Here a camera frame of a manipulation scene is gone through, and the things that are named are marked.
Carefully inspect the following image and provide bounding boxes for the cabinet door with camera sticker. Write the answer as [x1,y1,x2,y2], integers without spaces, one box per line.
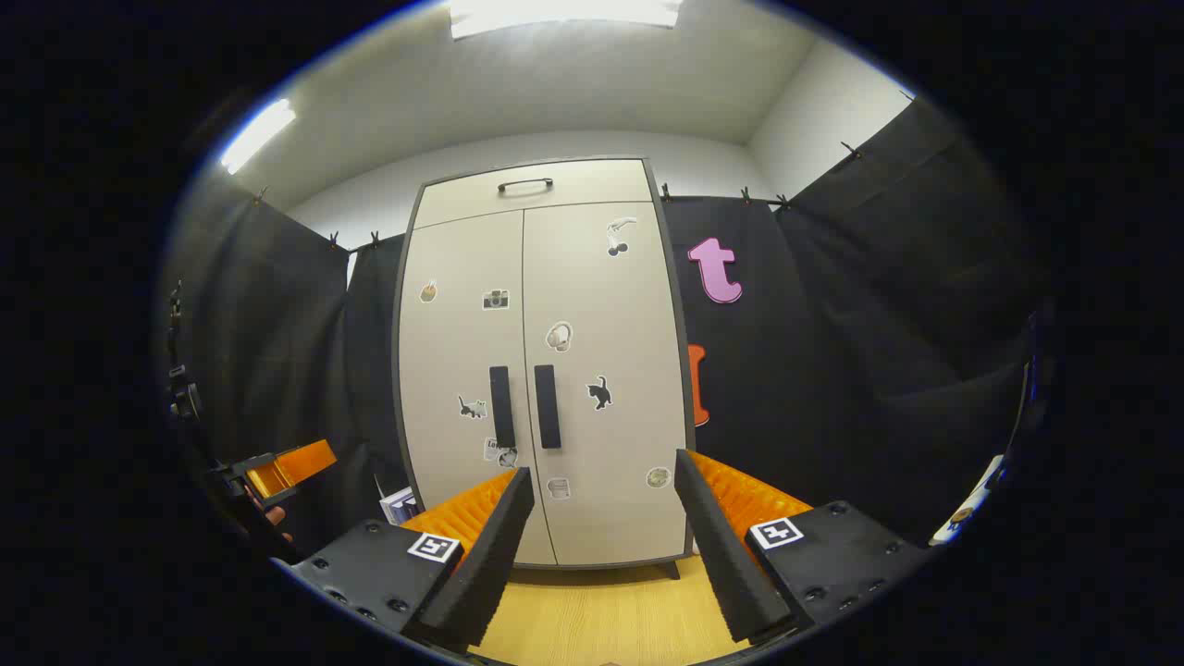
[398,211,558,567]

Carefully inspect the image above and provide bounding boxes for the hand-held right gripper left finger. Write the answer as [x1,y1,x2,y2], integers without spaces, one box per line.
[289,467,536,653]

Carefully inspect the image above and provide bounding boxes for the cabinet door with headphone sticker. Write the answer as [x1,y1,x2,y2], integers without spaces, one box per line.
[522,202,693,566]

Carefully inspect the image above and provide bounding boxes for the wide ceiling light panel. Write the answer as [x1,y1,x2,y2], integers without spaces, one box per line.
[450,0,684,40]

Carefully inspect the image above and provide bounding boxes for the narrow ceiling light panel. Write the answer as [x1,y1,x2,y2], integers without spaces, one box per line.
[220,99,297,175]

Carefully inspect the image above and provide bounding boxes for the beige double-door shoe cabinet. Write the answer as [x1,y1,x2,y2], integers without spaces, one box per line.
[392,155,697,580]

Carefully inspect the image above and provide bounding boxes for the black backdrop cloth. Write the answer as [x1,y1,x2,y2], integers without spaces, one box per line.
[162,92,1051,556]

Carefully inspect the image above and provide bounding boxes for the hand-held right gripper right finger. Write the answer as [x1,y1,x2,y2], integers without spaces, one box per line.
[673,449,935,646]

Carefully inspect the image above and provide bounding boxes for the white panel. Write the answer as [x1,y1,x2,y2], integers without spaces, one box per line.
[930,453,1005,547]

